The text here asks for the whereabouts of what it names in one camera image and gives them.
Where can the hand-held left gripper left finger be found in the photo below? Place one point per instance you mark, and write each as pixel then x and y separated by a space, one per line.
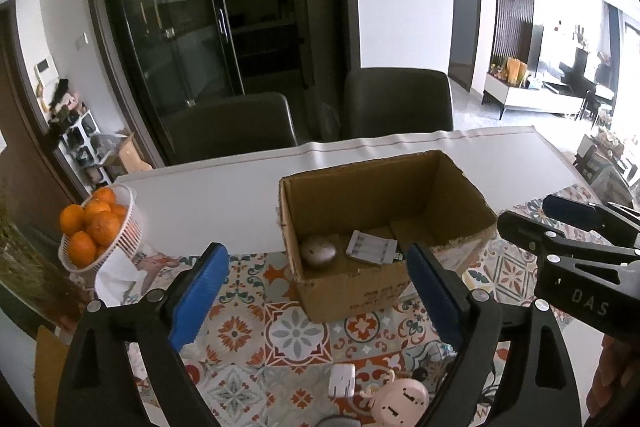
pixel 200 297

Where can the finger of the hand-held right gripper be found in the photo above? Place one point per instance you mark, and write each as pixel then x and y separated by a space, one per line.
pixel 570 209
pixel 525 229

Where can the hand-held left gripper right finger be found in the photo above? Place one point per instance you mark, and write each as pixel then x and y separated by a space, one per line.
pixel 434 302

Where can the grey battery charger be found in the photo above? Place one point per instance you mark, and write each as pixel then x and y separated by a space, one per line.
pixel 372 247

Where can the brown cardboard box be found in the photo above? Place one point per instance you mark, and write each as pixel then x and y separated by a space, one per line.
pixel 350 292

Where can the pink round device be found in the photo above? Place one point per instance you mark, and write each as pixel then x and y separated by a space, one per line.
pixel 400 404

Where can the white power adapter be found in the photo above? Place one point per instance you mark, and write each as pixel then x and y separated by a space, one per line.
pixel 342 379

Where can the grey computer mouse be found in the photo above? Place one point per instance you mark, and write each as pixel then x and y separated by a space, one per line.
pixel 318 251

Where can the person's right hand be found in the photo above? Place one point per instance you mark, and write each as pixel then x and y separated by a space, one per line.
pixel 617 367

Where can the wooden side chair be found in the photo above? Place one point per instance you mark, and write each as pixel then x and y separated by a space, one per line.
pixel 605 162

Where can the white tissue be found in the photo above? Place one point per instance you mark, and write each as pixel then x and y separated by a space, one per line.
pixel 117 279

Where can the patterned tablecloth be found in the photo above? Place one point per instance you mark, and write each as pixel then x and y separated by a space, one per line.
pixel 280 337

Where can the white plastic basket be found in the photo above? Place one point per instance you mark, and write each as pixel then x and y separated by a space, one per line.
pixel 127 237

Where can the white table sheet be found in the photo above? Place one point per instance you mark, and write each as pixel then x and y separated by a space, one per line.
pixel 225 197

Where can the pile of oranges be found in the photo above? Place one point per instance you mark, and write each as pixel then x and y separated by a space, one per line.
pixel 102 227

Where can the white low cabinet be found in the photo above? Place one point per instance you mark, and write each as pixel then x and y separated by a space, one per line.
pixel 520 94

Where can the black piano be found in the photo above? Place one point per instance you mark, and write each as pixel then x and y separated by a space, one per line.
pixel 585 72

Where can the yellow bag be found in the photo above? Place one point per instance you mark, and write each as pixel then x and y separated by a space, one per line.
pixel 516 69

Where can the small cardboard box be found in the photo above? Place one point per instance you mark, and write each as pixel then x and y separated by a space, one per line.
pixel 132 154

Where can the black television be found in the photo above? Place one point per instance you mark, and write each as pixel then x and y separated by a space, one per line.
pixel 537 49

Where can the dark grey dining chair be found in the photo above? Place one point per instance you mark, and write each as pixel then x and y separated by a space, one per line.
pixel 230 127
pixel 397 102

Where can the clear plastic bag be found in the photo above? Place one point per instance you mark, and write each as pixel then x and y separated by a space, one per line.
pixel 105 144

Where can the white shoe rack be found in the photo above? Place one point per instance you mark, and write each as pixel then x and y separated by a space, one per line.
pixel 85 147

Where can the dark room door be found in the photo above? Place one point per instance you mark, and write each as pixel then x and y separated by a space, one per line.
pixel 465 12

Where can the brown wooden door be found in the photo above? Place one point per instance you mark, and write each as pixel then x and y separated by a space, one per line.
pixel 25 157

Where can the bags on shoe rack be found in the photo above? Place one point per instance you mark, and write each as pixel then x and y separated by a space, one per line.
pixel 64 102

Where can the dark glass sliding door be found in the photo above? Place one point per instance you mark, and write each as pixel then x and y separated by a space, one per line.
pixel 165 32

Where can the wall intercom panel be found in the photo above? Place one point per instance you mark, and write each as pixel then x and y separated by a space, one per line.
pixel 42 67

